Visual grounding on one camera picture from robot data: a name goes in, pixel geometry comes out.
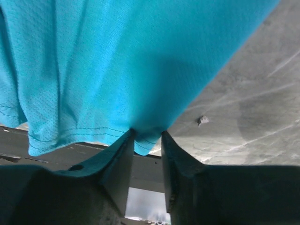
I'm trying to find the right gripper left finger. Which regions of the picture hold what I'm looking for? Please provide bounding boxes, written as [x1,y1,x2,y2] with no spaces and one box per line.
[56,129,135,217]

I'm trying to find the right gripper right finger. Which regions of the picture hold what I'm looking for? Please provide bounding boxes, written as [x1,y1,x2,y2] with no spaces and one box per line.
[161,131,211,213]

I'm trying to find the teal t-shirt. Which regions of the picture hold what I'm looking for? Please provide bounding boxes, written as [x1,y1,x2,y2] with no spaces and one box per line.
[0,0,278,156]

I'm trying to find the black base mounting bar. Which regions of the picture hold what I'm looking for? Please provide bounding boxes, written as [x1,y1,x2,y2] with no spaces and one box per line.
[0,126,165,193]

